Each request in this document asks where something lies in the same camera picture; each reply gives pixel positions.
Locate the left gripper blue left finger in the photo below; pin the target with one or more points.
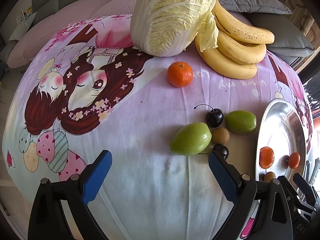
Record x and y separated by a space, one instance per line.
94 175

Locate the brown longan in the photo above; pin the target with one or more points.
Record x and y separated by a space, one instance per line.
220 136
269 176

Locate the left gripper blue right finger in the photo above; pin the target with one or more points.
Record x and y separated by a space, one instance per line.
222 172

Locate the large orange tangerine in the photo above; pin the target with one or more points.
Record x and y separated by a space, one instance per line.
179 74

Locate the top yellow banana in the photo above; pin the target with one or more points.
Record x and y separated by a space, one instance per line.
238 30

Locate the dark cherry curved stem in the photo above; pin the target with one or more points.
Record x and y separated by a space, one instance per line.
214 117

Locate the small orange tangerine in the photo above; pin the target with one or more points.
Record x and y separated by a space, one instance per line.
266 157

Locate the tangerine in plate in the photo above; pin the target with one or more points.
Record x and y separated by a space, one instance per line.
294 160

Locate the green jujube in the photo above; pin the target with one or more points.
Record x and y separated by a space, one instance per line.
191 139
241 122

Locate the napa cabbage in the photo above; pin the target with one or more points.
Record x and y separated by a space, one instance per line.
165 28

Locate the silver metal plate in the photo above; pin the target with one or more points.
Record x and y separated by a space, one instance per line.
281 130

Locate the dark cherry thin stem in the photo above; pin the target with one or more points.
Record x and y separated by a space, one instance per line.
222 149

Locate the pink cartoon tablecloth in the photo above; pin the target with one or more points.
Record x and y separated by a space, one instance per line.
90 89

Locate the brown longan in plate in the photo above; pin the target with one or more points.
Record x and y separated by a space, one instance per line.
269 176

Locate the grey cushion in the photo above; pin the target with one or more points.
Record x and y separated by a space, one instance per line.
272 15

